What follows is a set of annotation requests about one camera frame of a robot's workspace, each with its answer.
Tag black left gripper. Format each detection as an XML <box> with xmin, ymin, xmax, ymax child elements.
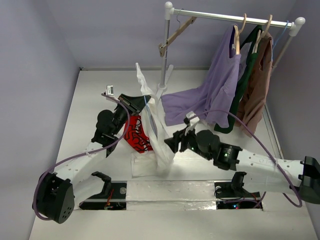
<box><xmin>111</xmin><ymin>94</ymin><xmax>150</xmax><ymax>136</ymax></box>

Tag light blue wire hanger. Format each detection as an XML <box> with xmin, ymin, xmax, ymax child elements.
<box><xmin>143</xmin><ymin>95</ymin><xmax>158</xmax><ymax>138</ymax></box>

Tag white t shirt red print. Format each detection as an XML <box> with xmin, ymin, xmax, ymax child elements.
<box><xmin>124</xmin><ymin>63</ymin><xmax>175</xmax><ymax>178</ymax></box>

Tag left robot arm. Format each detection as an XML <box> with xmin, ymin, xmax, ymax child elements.
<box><xmin>32</xmin><ymin>94</ymin><xmax>151</xmax><ymax>224</ymax></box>

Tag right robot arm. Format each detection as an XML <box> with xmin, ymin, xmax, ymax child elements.
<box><xmin>164</xmin><ymin>129</ymin><xmax>320</xmax><ymax>204</ymax></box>

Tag purple t shirt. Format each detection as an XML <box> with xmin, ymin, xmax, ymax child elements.
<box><xmin>161</xmin><ymin>25</ymin><xmax>241</xmax><ymax>128</ymax></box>

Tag beige wooden clip hanger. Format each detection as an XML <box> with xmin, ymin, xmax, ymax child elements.
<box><xmin>158</xmin><ymin>7</ymin><xmax>197</xmax><ymax>58</ymax></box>

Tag brown t shirt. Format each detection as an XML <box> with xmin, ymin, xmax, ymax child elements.
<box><xmin>235</xmin><ymin>33</ymin><xmax>273</xmax><ymax>137</ymax></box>

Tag dark green t shirt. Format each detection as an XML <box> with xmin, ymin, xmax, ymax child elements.
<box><xmin>213</xmin><ymin>24</ymin><xmax>263</xmax><ymax>134</ymax></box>

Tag wooden hanger with purple shirt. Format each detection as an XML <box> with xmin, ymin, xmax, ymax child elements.
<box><xmin>233</xmin><ymin>13</ymin><xmax>247</xmax><ymax>55</ymax></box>

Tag wooden hanger with green shirt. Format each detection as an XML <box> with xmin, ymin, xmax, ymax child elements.
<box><xmin>252</xmin><ymin>14</ymin><xmax>273</xmax><ymax>53</ymax></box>

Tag white metal clothes rack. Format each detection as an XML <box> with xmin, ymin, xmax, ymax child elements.
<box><xmin>156</xmin><ymin>1</ymin><xmax>306</xmax><ymax>98</ymax></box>

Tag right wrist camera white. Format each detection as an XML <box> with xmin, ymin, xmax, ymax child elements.
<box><xmin>183</xmin><ymin>111</ymin><xmax>200</xmax><ymax>136</ymax></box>

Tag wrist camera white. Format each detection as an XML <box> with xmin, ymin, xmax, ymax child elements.
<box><xmin>183</xmin><ymin>111</ymin><xmax>200</xmax><ymax>136</ymax></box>
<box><xmin>104</xmin><ymin>85</ymin><xmax>117</xmax><ymax>101</ymax></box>

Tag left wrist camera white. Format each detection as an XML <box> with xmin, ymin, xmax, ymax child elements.
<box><xmin>104</xmin><ymin>85</ymin><xmax>117</xmax><ymax>101</ymax></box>

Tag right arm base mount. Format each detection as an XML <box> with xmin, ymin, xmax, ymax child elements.
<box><xmin>214</xmin><ymin>171</ymin><xmax>263</xmax><ymax>210</ymax></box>

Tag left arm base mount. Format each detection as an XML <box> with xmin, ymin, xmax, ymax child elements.
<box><xmin>79</xmin><ymin>171</ymin><xmax>127</xmax><ymax>211</ymax></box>

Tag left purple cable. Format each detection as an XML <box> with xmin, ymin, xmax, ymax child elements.
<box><xmin>32</xmin><ymin>93</ymin><xmax>131</xmax><ymax>221</ymax></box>

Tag purple cable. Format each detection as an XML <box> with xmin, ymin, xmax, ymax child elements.
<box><xmin>32</xmin><ymin>93</ymin><xmax>131</xmax><ymax>221</ymax></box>
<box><xmin>184</xmin><ymin>109</ymin><xmax>303</xmax><ymax>209</ymax></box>

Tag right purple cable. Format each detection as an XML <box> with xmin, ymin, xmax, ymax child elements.
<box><xmin>184</xmin><ymin>109</ymin><xmax>303</xmax><ymax>209</ymax></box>

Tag blue wire hanger far right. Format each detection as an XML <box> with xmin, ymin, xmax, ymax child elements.
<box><xmin>270</xmin><ymin>20</ymin><xmax>290</xmax><ymax>62</ymax></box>

